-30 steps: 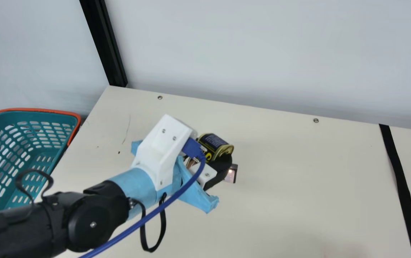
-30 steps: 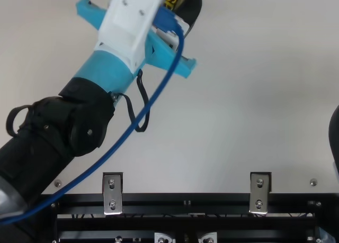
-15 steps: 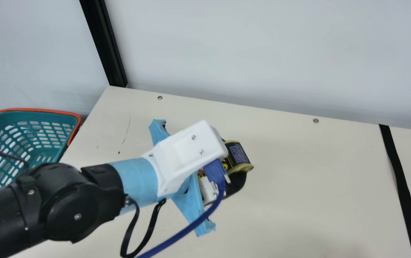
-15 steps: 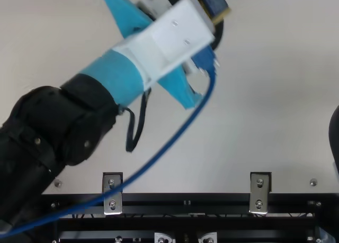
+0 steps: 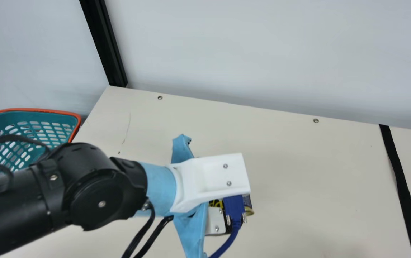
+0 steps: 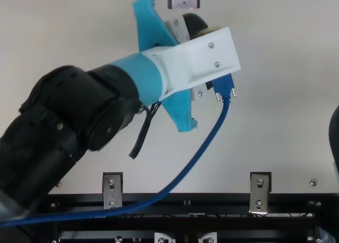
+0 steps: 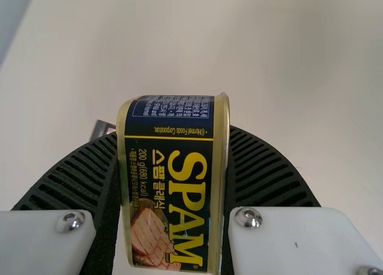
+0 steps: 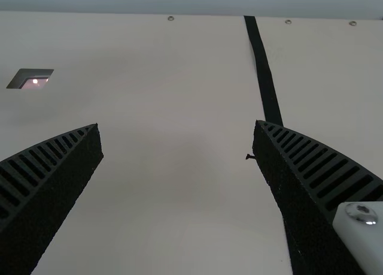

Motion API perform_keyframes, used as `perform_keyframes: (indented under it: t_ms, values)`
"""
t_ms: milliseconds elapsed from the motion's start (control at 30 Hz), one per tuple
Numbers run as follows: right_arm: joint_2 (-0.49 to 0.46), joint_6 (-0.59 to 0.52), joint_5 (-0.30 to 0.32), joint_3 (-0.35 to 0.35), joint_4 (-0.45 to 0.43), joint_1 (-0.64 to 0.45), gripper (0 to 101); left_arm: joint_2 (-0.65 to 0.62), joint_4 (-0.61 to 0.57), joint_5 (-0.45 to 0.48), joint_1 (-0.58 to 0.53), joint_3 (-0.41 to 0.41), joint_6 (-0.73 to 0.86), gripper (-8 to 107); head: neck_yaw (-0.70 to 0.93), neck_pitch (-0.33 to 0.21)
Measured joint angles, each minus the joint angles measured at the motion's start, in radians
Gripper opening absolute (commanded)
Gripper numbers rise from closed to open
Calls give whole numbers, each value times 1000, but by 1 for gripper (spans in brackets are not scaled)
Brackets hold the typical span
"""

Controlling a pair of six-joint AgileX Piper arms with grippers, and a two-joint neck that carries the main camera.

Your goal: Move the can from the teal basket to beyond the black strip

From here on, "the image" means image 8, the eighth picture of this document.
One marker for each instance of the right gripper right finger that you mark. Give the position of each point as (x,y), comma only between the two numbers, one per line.
(314,197)

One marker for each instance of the black strip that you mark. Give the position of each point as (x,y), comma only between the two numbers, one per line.
(264,77)

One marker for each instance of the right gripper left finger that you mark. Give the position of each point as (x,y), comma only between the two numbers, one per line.
(36,197)

